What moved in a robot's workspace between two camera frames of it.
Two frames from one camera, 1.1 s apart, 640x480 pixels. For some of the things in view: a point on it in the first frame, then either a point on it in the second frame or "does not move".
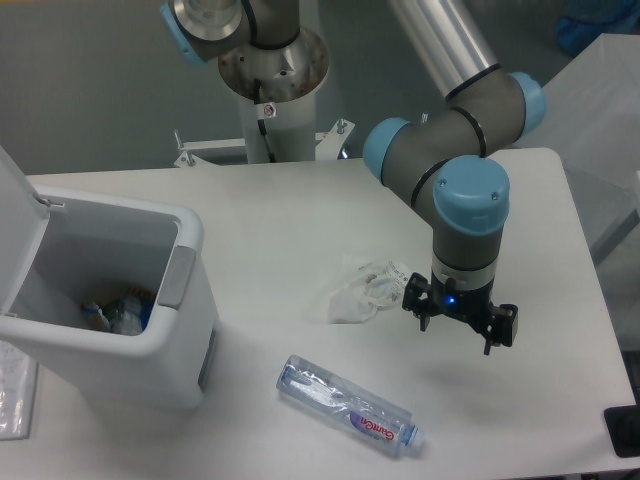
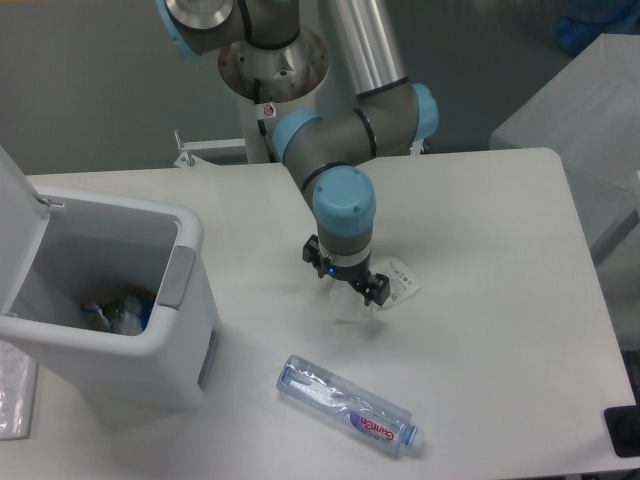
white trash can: [111, 294] does not move
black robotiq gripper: [467, 305] → [359, 275]
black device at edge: [623, 428] does not move
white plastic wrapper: [366, 287] does not move
